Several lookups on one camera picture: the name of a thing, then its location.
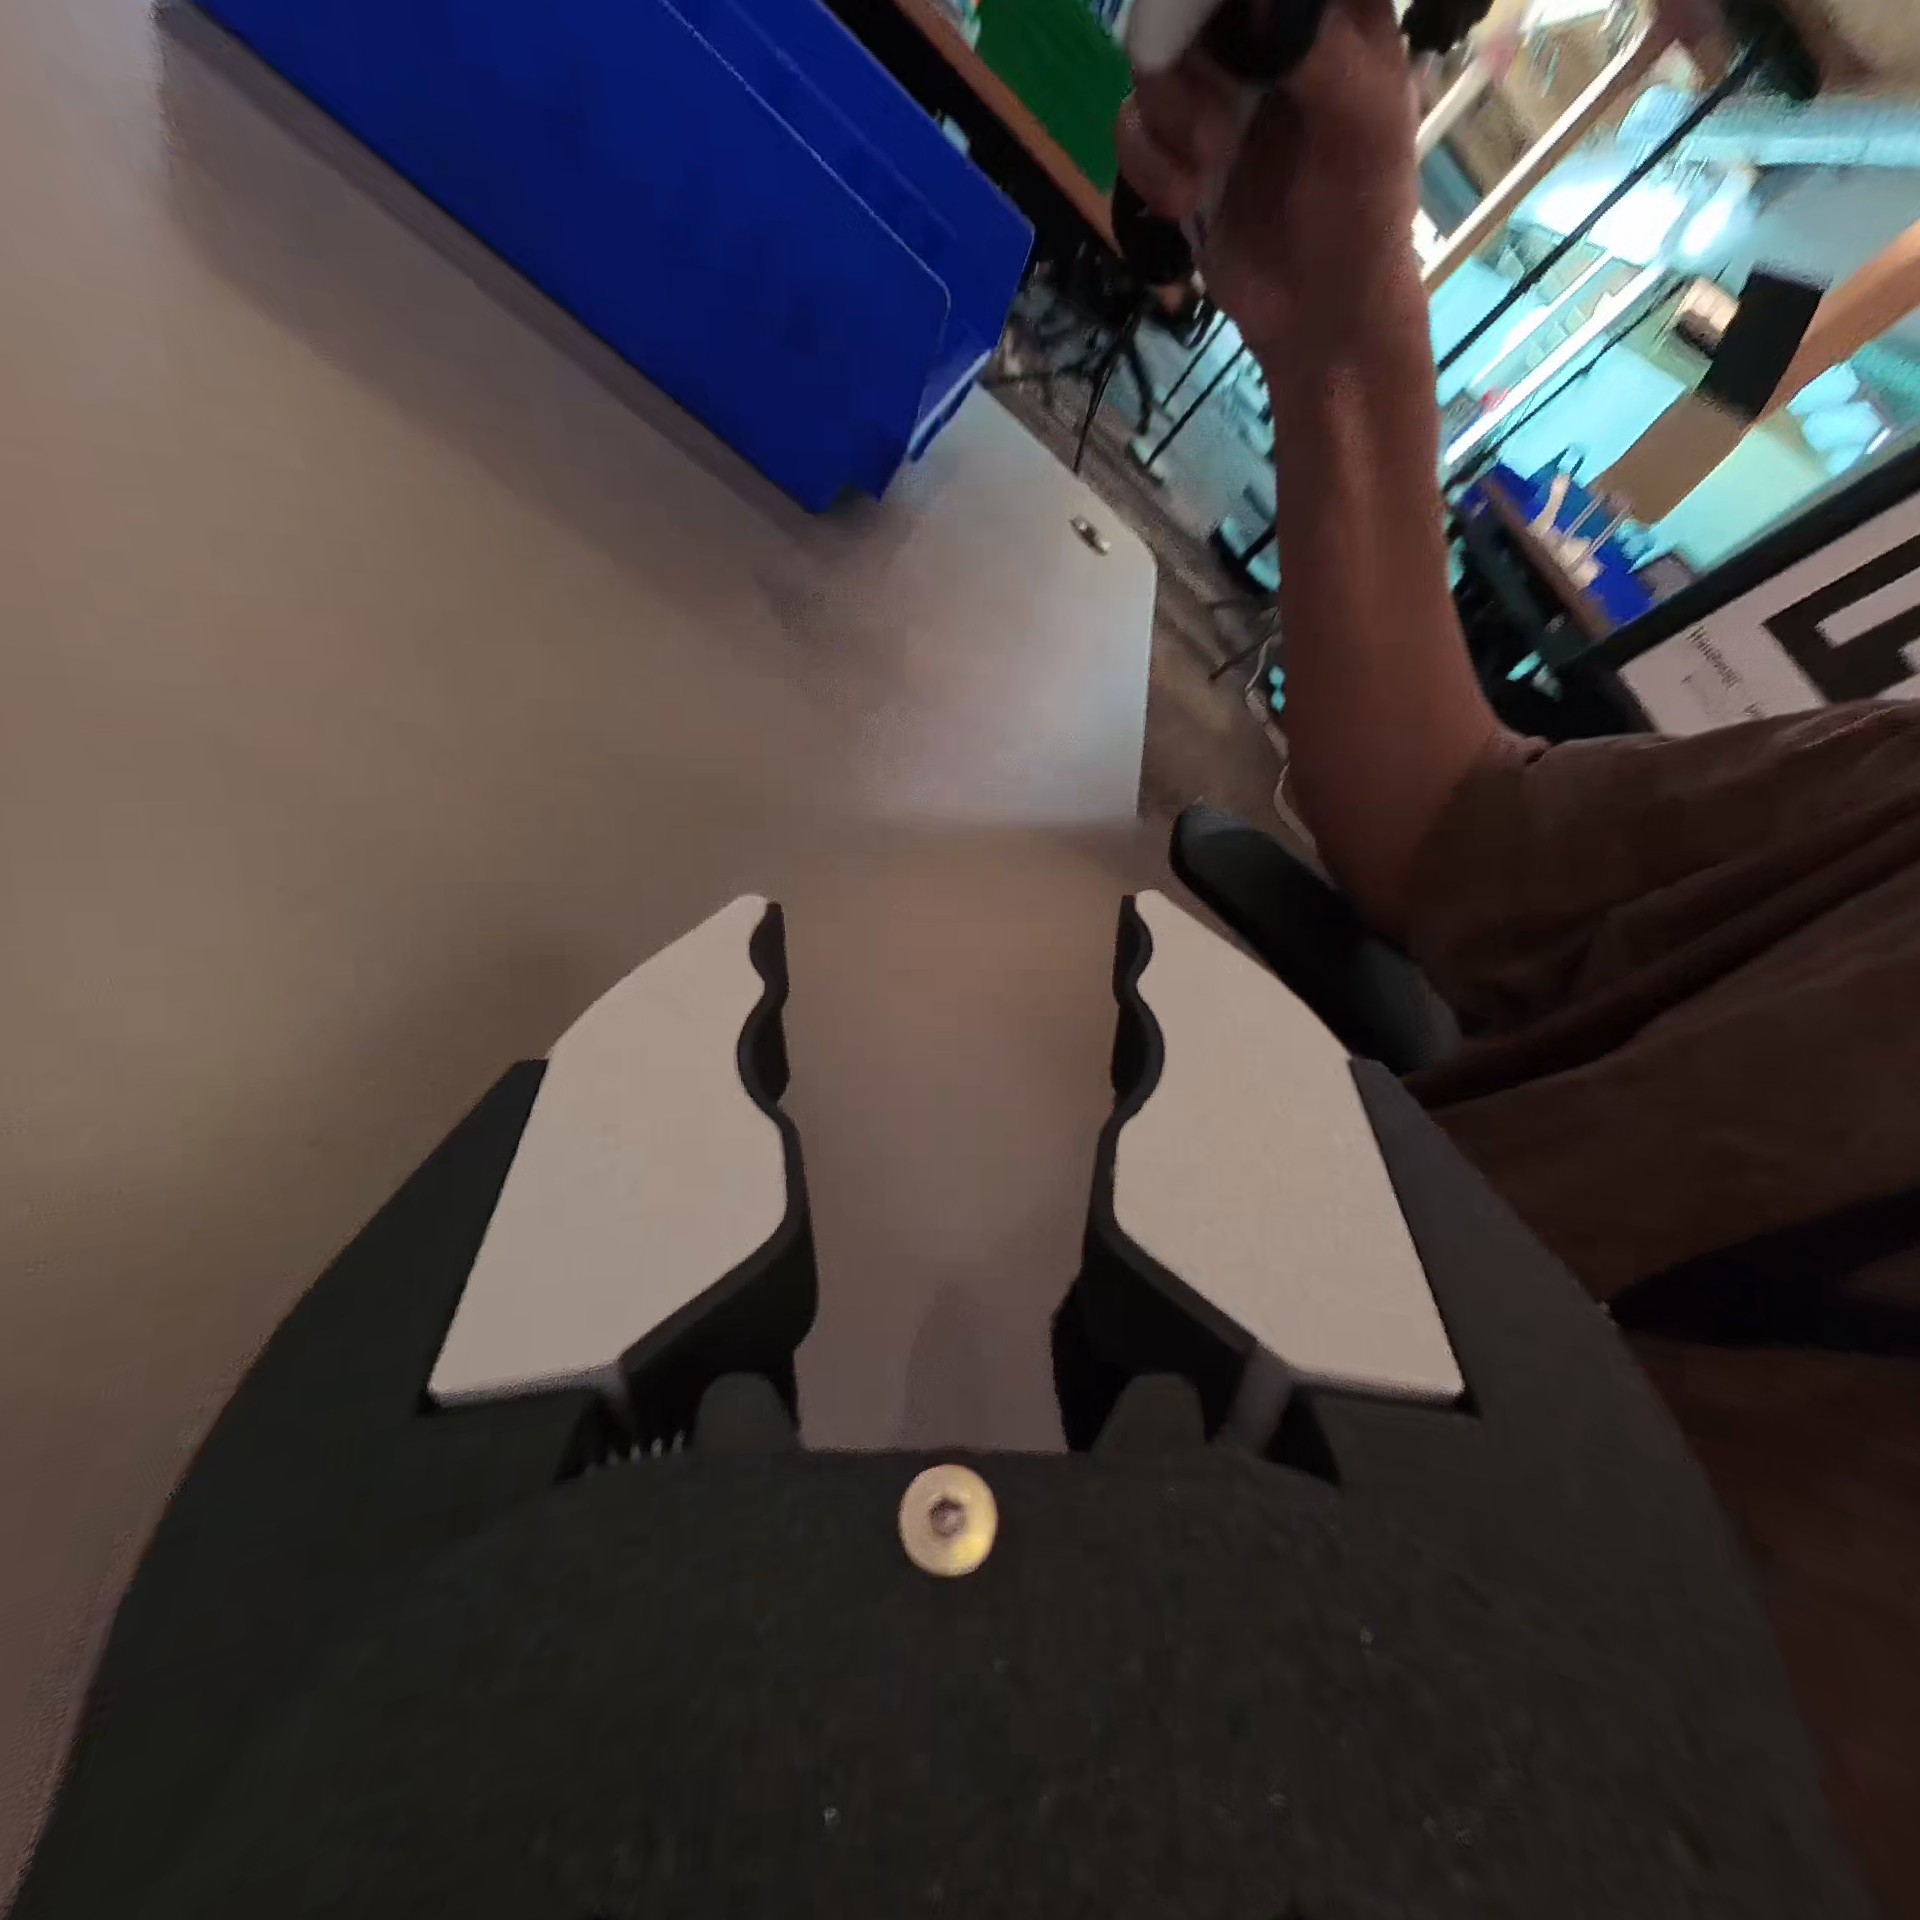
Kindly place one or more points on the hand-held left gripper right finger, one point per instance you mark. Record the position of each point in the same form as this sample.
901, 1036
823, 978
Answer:
1273, 1202

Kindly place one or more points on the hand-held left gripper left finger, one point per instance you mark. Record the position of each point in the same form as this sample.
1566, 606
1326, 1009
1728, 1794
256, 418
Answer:
620, 1202

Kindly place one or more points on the blue plastic bin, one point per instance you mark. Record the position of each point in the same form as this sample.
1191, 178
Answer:
664, 214

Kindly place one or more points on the person's right forearm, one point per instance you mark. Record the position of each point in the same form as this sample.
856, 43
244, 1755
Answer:
1369, 632

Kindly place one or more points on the grey desk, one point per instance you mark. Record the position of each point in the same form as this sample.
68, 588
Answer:
331, 688

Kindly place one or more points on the person's right hand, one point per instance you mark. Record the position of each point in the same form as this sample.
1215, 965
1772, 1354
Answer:
1289, 195

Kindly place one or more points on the green plastic bin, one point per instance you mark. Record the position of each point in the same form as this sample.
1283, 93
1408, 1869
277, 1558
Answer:
1054, 70

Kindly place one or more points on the wooden table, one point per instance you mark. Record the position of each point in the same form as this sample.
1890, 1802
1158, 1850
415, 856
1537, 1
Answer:
1038, 133

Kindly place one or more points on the black office chair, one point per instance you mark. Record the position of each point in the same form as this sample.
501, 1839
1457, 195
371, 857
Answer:
1312, 945

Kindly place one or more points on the person's brown clothing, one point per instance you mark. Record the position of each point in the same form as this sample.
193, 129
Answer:
1709, 1051

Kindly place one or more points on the black framed board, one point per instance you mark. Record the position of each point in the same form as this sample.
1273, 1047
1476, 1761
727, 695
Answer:
1785, 619

